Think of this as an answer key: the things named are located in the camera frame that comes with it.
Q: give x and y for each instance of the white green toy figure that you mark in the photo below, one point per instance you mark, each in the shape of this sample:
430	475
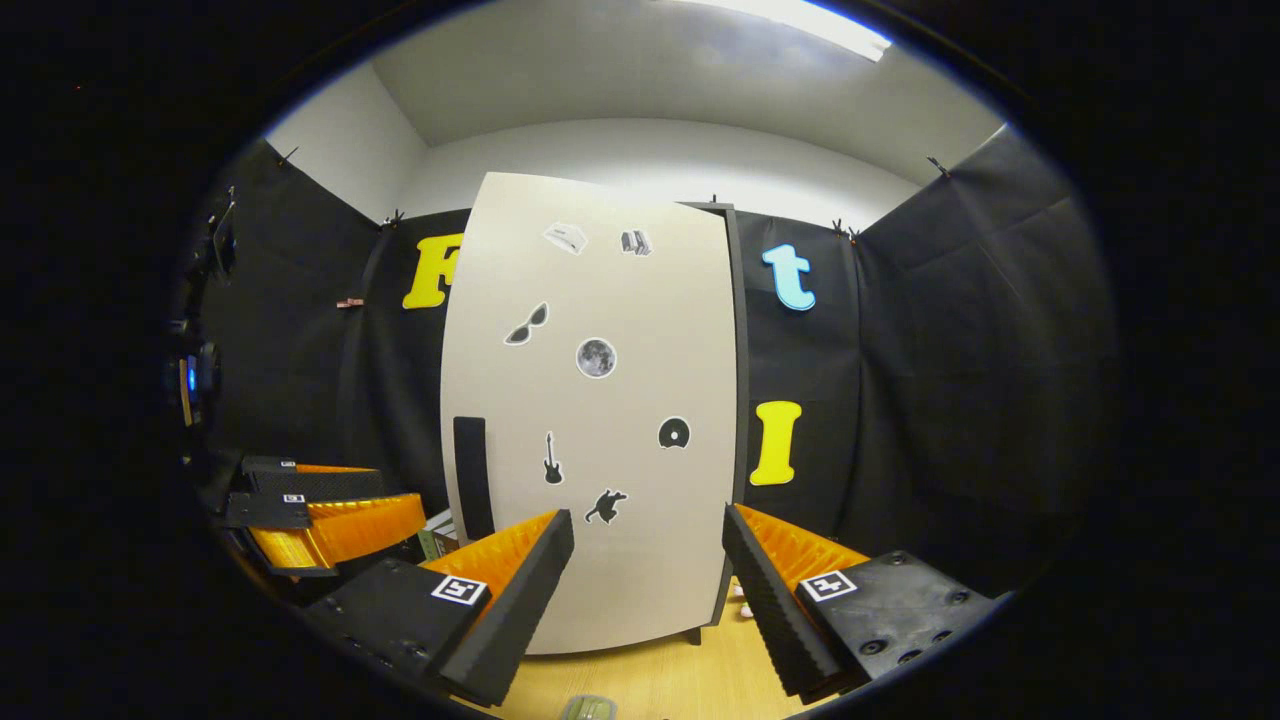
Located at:
745	608

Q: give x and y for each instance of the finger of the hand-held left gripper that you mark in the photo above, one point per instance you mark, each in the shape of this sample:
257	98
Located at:
330	484
265	510

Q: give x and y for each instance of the black backdrop cloth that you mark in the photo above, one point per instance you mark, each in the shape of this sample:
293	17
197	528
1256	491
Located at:
950	350

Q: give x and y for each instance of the grey-green bottle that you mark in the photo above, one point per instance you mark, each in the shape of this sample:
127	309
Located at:
588	709

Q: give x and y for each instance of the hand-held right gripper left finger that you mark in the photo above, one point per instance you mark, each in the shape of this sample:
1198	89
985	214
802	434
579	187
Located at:
525	610

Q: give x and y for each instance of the white flat packet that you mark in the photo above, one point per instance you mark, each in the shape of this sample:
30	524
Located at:
437	535

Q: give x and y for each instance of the beige cabinet door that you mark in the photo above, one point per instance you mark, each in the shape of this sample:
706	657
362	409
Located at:
640	300

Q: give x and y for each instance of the large ceiling light panel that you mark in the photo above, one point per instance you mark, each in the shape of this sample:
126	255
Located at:
820	25

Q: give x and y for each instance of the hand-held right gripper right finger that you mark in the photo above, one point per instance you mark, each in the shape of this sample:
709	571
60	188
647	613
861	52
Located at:
775	615

